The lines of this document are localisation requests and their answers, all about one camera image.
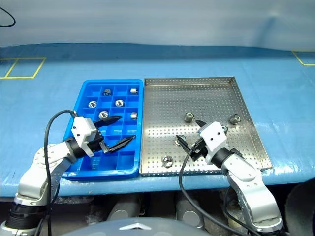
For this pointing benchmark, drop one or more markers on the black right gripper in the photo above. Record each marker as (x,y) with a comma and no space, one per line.
(199,150)

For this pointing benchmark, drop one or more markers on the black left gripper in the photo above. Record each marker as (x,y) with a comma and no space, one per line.
(98,143)

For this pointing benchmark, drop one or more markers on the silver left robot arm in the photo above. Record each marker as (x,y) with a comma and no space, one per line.
(32,184)

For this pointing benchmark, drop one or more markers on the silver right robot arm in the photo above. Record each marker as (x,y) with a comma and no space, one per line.
(246,172)

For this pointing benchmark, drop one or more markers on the blue compartment tray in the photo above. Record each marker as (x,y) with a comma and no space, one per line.
(115,159)

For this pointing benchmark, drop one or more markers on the perforated metal tray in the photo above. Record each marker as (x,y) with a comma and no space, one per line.
(167,105)

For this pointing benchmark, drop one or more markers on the grey rounded cylinder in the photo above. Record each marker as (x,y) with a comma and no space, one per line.
(189,211)
(120,209)

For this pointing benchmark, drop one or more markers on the grey robot torso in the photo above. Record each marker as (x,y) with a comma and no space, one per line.
(123,229)

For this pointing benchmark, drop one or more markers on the dark rounded shape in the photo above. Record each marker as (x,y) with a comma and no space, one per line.
(301,209)

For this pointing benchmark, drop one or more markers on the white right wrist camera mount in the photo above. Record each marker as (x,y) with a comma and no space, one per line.
(214,137)

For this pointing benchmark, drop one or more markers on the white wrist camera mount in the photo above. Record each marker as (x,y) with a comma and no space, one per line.
(214,137)
(81,130)

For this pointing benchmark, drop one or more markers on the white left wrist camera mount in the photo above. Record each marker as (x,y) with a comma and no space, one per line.
(81,130)

